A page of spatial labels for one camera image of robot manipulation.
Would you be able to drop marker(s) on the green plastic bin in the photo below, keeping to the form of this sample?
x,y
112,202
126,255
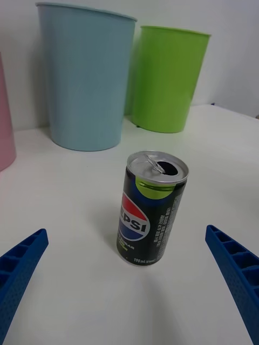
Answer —
x,y
164,81

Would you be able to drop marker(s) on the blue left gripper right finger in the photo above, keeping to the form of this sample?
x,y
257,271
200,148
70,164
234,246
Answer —
x,y
237,266

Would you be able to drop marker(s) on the pink plastic bin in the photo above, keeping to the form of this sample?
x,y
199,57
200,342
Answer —
x,y
5,129

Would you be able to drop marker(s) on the pale blue plastic bin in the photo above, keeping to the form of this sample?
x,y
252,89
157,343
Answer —
x,y
86,81

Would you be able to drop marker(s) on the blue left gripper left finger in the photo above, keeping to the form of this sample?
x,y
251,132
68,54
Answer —
x,y
19,265

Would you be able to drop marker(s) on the black drink can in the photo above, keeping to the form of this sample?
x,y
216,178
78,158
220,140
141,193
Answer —
x,y
151,215

